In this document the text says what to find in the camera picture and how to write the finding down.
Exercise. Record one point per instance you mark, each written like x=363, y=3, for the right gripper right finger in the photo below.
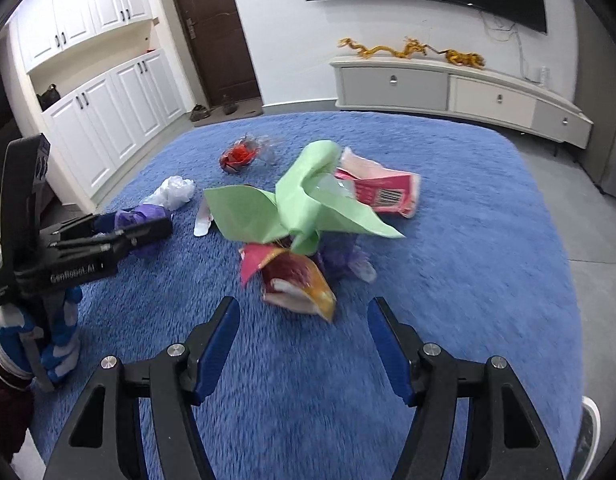
x=504, y=439

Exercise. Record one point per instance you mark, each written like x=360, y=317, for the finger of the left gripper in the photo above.
x=133, y=237
x=90, y=224

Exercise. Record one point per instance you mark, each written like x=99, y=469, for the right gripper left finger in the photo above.
x=102, y=438

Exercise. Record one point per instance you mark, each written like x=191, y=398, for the purple plastic bag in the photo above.
x=123, y=218

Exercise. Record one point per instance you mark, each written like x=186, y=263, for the green paper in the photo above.
x=307, y=201

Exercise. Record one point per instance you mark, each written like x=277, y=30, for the pink paper carton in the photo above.
x=386, y=191

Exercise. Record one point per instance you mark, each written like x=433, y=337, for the white trash bin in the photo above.
x=587, y=441

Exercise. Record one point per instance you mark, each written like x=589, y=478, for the left blue white gloved hand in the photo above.
x=46, y=355

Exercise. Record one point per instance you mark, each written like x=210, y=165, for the white crumpled plastic bag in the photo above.
x=172, y=194

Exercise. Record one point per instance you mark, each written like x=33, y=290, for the white red snack wrapper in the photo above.
x=203, y=220

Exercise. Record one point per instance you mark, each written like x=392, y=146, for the pair of shoes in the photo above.
x=201, y=112

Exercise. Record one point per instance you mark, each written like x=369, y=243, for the black handbag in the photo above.
x=49, y=97

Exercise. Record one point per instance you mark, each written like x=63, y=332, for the red clear plastic wrapper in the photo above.
x=243, y=152

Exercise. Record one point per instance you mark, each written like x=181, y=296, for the red yellow snack bag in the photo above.
x=289, y=281

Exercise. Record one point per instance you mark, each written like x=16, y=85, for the blue fluffy blanket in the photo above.
x=479, y=269

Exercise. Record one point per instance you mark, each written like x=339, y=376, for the purple wrapper piece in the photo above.
x=340, y=256

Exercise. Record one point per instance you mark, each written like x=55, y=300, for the brown entrance door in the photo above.
x=218, y=46

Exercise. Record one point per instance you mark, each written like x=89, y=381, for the golden dragon figurine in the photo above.
x=411, y=47

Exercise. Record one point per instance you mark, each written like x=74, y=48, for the white tv cabinet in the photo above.
x=438, y=89

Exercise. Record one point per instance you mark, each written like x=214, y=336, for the golden tiger figurine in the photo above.
x=468, y=59

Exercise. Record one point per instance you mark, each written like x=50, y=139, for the grey double door refrigerator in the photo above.
x=595, y=95

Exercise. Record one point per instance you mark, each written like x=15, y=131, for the white wall cupboards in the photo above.
x=117, y=87

